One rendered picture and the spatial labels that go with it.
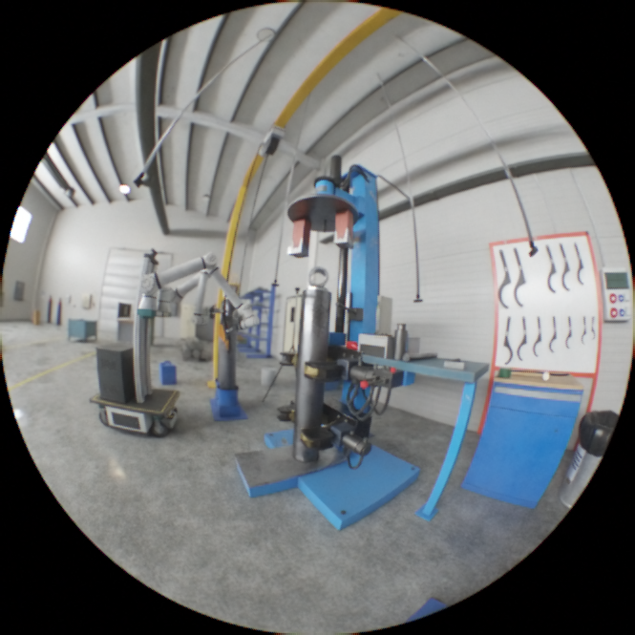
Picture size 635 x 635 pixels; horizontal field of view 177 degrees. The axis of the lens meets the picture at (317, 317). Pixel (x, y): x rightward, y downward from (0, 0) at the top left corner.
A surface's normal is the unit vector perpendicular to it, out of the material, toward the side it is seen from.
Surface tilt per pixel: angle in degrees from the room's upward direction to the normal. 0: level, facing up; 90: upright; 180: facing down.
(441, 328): 90
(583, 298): 90
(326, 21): 173
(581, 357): 90
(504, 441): 90
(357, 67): 173
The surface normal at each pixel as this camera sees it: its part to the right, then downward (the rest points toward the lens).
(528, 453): -0.84, -0.09
